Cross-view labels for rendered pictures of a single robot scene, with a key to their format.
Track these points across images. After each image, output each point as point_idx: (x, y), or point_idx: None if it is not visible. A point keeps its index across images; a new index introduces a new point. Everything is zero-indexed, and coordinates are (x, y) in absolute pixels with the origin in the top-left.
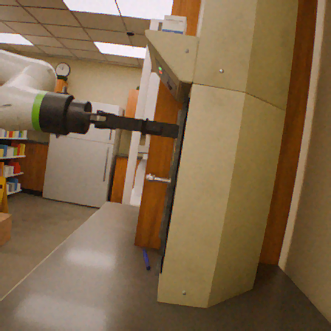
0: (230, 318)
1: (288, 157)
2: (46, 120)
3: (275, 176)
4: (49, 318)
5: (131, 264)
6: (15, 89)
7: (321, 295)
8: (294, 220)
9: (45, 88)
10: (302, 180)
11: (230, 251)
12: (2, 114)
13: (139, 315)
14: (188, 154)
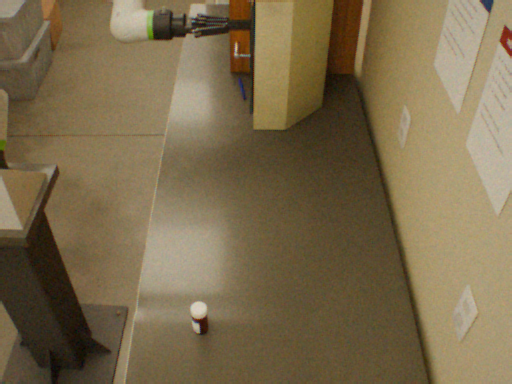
0: (300, 135)
1: None
2: (158, 37)
3: (329, 32)
4: (194, 156)
5: (231, 96)
6: (129, 19)
7: (373, 110)
8: (365, 37)
9: (144, 0)
10: (370, 5)
11: (296, 93)
12: (126, 39)
13: (243, 142)
14: (259, 45)
